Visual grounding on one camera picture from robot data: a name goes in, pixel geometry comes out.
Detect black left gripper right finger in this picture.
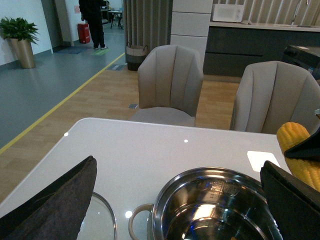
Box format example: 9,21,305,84
260,160,320,240

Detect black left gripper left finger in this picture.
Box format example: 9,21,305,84
0,156,97,240

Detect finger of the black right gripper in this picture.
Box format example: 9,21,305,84
284,129,320,162

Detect yellow corn cob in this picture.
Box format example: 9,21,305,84
276,122,320,191

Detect glass pot lid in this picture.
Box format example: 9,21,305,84
77,192,117,240

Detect beige chair right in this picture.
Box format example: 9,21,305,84
229,61,320,134

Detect beige chair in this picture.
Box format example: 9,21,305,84
229,61,320,134
129,44,204,127

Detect dark grey kitchen counter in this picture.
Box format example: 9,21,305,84
203,22,320,77

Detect beige chair left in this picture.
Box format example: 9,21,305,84
129,44,204,127

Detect white microwave oven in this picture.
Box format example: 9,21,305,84
211,3,245,23

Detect white cabinet column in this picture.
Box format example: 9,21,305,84
170,0,213,67

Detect woven laundry basket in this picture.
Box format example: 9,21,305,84
125,42,149,71

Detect green potted plant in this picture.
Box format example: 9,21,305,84
0,17,39,69

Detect red bin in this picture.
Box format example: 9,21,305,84
77,23,90,44

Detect grey curtain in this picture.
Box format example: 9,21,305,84
122,0,173,51

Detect person in black clothes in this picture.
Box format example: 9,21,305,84
78,0,109,50

